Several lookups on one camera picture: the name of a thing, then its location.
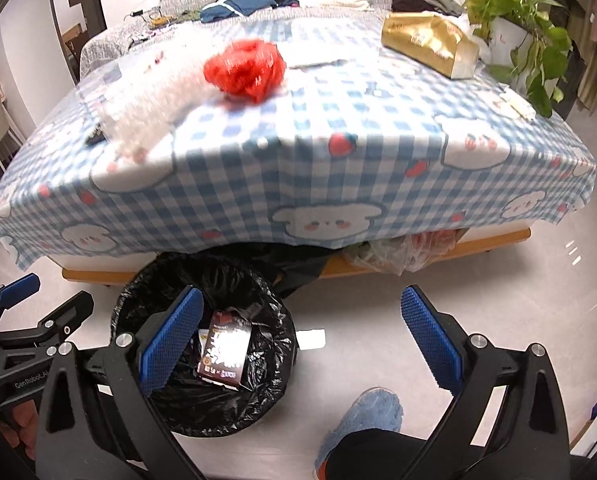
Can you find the red plastic bag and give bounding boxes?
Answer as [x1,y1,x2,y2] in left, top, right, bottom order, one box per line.
[203,39,285,103]

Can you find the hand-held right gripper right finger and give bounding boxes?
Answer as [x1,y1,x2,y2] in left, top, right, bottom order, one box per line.
[401,285,571,480]

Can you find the clear crinkled plastic bag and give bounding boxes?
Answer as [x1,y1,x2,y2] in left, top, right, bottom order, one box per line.
[78,35,229,161]

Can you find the dark snack box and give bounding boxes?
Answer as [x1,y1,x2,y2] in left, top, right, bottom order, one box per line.
[197,311,252,378]

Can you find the clear plastic bags bundle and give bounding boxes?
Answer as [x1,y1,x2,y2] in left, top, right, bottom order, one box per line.
[343,230,461,276]

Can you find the charger cables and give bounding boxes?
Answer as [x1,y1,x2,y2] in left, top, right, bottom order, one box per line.
[126,6,173,28]

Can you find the white plant pot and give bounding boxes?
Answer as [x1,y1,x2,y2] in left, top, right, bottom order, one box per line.
[488,15,534,67]

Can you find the person's left hand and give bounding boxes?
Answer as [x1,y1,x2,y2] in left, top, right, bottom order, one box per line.
[0,400,42,462]

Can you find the trash bin with black liner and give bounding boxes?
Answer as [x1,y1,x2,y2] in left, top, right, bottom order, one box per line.
[111,252,298,438]

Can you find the white paper scrap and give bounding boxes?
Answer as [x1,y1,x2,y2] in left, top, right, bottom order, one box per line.
[297,330,326,352]

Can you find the white plastic bag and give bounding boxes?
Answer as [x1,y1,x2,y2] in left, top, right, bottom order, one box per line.
[463,17,494,63]

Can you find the green leafy plant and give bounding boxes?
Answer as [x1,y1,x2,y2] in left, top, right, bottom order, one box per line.
[461,0,572,118]

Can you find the gold tissue pack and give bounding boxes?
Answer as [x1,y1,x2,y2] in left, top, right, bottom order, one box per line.
[381,11,480,80]

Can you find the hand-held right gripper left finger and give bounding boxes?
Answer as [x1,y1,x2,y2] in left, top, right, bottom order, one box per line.
[37,287,209,480]

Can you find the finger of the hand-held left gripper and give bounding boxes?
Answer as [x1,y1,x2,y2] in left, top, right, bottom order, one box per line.
[0,291,95,356]
[0,273,40,333]

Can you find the blue checked bear tablecloth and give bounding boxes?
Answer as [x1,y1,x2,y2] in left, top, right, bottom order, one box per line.
[0,7,597,271]

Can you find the grey-green clothing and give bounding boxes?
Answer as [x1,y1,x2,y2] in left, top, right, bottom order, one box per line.
[423,0,464,16]

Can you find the wooden coffee table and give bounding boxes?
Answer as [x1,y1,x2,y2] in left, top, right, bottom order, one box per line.
[61,227,531,286]

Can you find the small white packet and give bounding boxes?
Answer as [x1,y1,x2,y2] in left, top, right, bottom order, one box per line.
[503,90,536,121]

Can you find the person's black trouser leg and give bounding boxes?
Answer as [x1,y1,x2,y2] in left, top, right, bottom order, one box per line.
[323,429,444,480]

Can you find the white paper sheet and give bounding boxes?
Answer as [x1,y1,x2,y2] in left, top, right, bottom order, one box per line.
[288,42,350,69]

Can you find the blue fluffy slipper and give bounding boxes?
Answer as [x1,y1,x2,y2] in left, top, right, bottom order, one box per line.
[314,389,404,468]

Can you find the black plastic bag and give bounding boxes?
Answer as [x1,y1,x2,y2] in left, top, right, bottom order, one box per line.
[248,242,339,298]

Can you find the blue jacket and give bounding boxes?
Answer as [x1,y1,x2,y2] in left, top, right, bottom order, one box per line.
[200,0,299,23]

